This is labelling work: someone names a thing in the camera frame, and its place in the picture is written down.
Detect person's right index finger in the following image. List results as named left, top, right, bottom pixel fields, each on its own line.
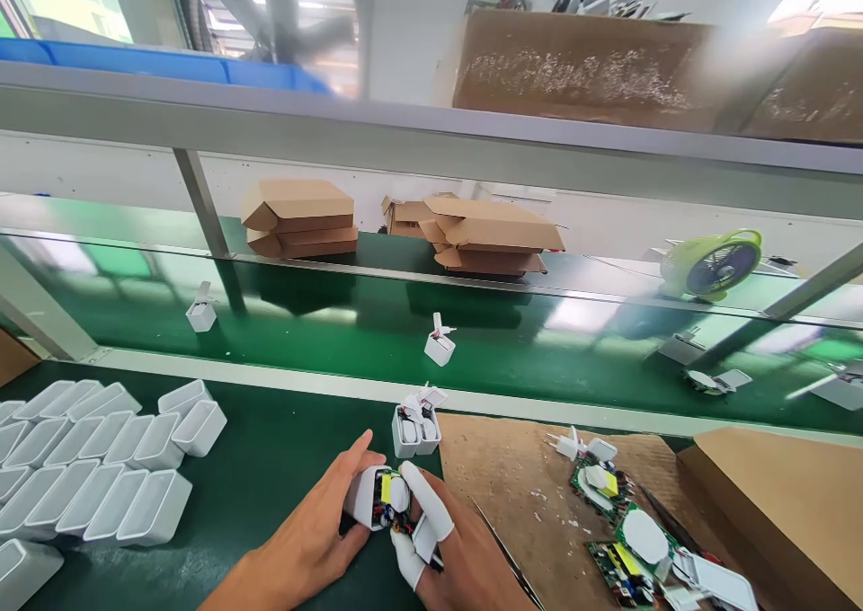
left=398, top=461, right=448, bottom=526

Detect blue plastic bins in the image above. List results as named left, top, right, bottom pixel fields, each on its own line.
left=0, top=37, right=333, bottom=98

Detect grey hoses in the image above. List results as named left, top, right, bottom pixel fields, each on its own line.
left=193, top=0, right=360, bottom=67

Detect white charger casing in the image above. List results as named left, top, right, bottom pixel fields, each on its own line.
left=342, top=465, right=414, bottom=533

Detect green circuit board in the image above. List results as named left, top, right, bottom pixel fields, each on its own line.
left=583, top=538, right=669, bottom=611
left=609, top=501, right=690, bottom=566
left=571, top=438, right=640, bottom=526

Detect green desk fan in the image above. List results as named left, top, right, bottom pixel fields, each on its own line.
left=658, top=227, right=765, bottom=303

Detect white plug lid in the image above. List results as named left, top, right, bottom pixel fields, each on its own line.
left=663, top=548, right=761, bottom=611

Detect person's right middle finger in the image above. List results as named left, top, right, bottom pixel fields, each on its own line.
left=411, top=488, right=461, bottom=566

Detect clear guard panel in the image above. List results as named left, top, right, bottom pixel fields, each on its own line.
left=0, top=228, right=863, bottom=332

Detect person's left thumb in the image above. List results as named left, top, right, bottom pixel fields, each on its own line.
left=316, top=524, right=370, bottom=577

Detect person's right hand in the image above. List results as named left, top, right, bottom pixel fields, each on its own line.
left=390, top=461, right=542, bottom=611

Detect grey metal shelf frame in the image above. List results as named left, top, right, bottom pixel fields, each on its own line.
left=0, top=60, right=863, bottom=363

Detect pile of empty white casings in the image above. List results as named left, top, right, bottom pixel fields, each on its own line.
left=0, top=378, right=227, bottom=611

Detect large cardboard box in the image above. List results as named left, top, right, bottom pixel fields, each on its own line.
left=449, top=6, right=720, bottom=131
left=736, top=27, right=863, bottom=146

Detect brown cardboard box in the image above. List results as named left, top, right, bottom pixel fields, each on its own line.
left=676, top=426, right=863, bottom=611

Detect stack of folded cardboard boxes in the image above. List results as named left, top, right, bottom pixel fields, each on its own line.
left=420, top=192, right=566, bottom=278
left=240, top=179, right=360, bottom=261

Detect person's left hand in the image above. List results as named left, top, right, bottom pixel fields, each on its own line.
left=232, top=429, right=392, bottom=611

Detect person's right thumb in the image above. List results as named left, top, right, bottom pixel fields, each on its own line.
left=390, top=533, right=427, bottom=589

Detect small open cardboard box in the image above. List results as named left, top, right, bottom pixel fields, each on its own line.
left=379, top=195, right=432, bottom=239

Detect circuit board with yellow part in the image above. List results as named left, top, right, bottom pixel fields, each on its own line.
left=374, top=469, right=414, bottom=535

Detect person's left index finger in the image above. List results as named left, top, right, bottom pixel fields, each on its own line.
left=325, top=429, right=376, bottom=485

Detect white casing with loose board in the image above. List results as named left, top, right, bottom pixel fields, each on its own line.
left=682, top=367, right=753, bottom=398

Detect white two-pin plug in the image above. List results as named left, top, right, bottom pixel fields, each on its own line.
left=544, top=424, right=585, bottom=465

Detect brown cardboard sheet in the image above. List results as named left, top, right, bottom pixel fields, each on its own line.
left=436, top=413, right=787, bottom=611

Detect green conveyor belt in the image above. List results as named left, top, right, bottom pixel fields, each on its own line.
left=0, top=195, right=863, bottom=427

